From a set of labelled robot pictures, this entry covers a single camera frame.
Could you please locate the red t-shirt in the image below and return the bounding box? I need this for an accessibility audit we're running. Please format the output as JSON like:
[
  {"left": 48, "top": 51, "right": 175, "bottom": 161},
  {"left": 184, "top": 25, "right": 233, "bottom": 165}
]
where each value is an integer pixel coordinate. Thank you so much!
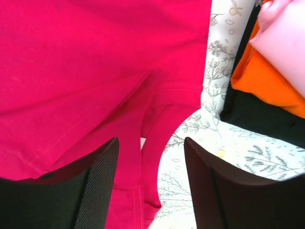
[{"left": 0, "top": 0, "right": 212, "bottom": 229}]

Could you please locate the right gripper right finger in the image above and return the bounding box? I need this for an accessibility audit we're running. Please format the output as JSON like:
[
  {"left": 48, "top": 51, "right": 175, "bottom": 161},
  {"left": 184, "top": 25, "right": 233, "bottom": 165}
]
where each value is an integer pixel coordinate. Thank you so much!
[{"left": 184, "top": 137, "right": 305, "bottom": 229}]

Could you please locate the floral patterned table mat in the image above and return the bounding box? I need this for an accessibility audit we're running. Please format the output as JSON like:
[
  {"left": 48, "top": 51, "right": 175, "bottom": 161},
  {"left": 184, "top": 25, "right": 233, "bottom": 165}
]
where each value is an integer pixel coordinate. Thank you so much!
[{"left": 151, "top": 0, "right": 305, "bottom": 229}]

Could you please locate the orange folded t-shirt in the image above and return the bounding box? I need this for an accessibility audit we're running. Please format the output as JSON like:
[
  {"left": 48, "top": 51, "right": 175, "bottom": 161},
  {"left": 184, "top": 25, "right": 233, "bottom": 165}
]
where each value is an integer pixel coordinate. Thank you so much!
[{"left": 230, "top": 21, "right": 305, "bottom": 120}]

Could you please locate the black folded t-shirt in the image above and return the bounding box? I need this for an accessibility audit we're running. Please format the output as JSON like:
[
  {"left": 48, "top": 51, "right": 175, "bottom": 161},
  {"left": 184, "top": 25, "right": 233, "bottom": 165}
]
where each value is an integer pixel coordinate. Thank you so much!
[{"left": 220, "top": 7, "right": 305, "bottom": 148}]

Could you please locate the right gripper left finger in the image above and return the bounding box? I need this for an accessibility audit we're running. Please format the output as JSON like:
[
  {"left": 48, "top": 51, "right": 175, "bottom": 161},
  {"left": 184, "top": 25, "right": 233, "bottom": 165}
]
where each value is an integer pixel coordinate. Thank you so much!
[{"left": 0, "top": 138, "right": 119, "bottom": 229}]

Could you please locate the pink folded t-shirt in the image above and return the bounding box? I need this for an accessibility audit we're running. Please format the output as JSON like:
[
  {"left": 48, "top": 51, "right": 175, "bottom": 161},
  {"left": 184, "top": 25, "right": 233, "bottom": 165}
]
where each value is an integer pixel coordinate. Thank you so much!
[{"left": 250, "top": 0, "right": 305, "bottom": 96}]

